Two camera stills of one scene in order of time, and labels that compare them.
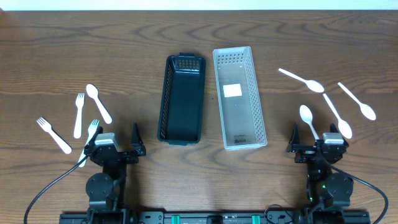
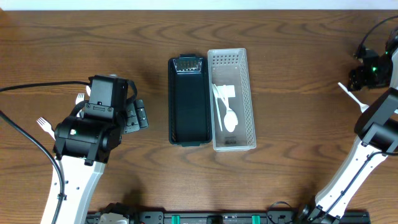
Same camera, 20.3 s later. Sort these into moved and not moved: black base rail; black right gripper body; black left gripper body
Moved: black left gripper body; black right gripper body
Not moved: black base rail
